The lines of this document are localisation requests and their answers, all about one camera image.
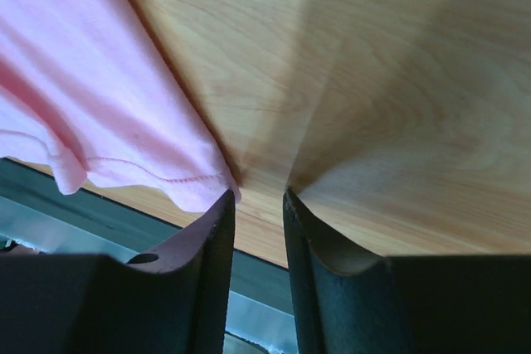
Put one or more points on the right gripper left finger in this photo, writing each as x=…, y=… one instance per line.
x=171, y=298

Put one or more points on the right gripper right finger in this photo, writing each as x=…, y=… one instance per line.
x=344, y=297

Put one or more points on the pink t-shirt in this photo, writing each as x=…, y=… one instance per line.
x=85, y=91

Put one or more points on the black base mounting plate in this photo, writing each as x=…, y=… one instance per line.
x=138, y=231

